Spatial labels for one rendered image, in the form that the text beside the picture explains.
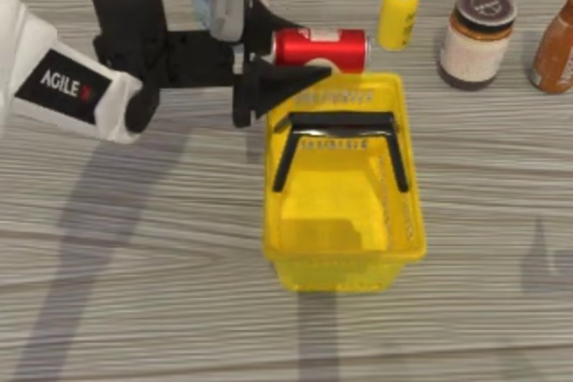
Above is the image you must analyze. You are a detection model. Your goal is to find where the dark-lidded glass jar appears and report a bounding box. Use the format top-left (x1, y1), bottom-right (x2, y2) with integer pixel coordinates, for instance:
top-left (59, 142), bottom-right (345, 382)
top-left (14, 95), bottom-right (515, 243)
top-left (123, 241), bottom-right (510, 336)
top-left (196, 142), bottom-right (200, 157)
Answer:
top-left (438, 0), bottom-right (518, 91)

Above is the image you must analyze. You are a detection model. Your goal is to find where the yellow plastic shopping basket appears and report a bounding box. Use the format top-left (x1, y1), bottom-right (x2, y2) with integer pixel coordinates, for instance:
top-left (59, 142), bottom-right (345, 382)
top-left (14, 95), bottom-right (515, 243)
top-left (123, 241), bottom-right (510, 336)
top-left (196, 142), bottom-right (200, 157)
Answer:
top-left (261, 70), bottom-right (428, 294)

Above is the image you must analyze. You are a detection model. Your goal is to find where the red soda can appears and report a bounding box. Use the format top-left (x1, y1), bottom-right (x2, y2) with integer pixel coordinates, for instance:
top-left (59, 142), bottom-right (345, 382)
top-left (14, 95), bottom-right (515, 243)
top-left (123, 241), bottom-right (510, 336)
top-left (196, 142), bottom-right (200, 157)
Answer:
top-left (271, 28), bottom-right (373, 75)

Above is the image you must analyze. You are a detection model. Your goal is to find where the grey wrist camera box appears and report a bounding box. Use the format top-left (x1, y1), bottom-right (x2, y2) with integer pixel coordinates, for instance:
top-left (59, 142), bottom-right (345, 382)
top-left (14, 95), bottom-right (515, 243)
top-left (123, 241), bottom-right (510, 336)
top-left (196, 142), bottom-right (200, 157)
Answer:
top-left (209, 0), bottom-right (247, 44)

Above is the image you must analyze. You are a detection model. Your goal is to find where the yellow bottle white nozzle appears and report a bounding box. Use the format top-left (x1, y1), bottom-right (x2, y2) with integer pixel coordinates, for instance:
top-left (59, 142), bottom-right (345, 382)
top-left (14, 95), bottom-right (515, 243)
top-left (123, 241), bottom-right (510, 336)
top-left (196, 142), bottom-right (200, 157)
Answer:
top-left (377, 0), bottom-right (423, 51)

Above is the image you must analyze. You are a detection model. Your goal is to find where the orange-brown sauce bottle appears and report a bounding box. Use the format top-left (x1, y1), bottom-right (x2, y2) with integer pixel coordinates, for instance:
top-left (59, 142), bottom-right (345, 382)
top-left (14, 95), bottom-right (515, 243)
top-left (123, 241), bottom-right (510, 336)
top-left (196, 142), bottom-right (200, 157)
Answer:
top-left (529, 0), bottom-right (573, 96)

